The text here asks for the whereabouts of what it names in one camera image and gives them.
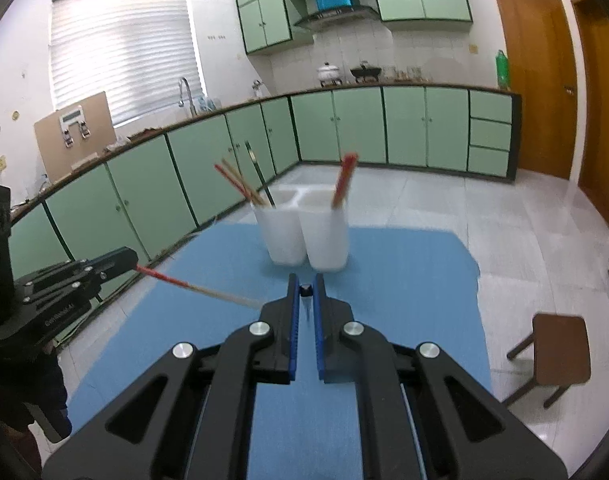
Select metal faucet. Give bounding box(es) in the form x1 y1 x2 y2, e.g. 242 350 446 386
178 76 198 116

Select person's left hand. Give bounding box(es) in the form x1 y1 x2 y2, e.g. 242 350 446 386
0 345 73 444

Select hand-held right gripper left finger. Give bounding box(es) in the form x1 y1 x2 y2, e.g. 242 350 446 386
43 273 301 480

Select red patterned chopstick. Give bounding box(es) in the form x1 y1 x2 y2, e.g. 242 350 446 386
335 152 360 210

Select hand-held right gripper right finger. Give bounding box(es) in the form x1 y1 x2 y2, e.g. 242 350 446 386
311 273 568 480

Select black wok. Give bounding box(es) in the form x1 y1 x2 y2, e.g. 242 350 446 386
349 62 383 83

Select brown wooden door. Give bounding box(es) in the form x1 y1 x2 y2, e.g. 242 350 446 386
491 0 579 180
572 0 609 226

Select brown wooden stool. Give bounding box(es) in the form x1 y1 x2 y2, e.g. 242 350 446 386
502 312 593 409

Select white window blind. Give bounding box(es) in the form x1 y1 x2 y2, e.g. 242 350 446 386
49 0 205 126

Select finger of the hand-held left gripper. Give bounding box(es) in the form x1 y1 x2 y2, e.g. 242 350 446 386
14 246 139 294
21 266 136 312

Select green base cabinets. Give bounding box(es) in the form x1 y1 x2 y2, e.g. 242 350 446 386
7 85 523 281

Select blue table cloth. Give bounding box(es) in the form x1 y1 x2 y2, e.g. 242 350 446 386
67 222 495 480

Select green bottle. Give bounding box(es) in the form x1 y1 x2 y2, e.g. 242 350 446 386
495 50 511 88

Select black chopstick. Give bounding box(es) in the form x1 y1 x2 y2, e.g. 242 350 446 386
243 140 278 209
299 284 314 323

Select brown cardboard board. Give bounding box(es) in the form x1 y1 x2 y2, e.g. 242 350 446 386
33 91 118 181

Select white two-compartment utensil holder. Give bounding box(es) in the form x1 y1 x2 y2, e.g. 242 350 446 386
252 185 350 272

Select row of glass jars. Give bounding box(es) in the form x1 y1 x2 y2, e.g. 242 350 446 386
382 65 433 82

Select range hood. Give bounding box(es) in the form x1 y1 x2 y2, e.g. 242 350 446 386
292 4 380 31

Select white pot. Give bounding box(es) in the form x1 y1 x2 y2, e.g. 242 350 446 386
317 61 343 85

